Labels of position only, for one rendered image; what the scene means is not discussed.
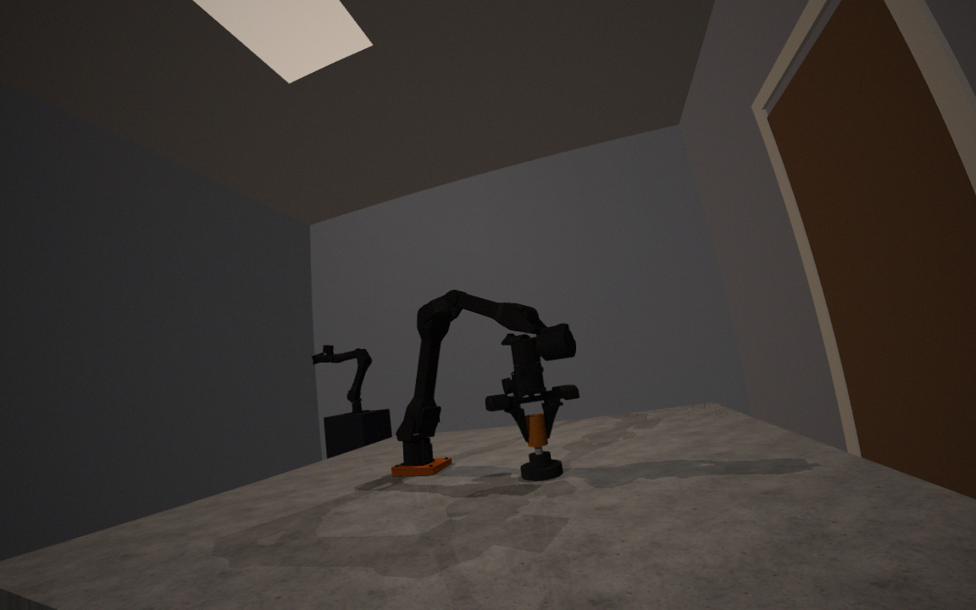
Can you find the orange knob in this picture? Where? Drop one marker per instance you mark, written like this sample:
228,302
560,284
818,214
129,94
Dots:
536,427

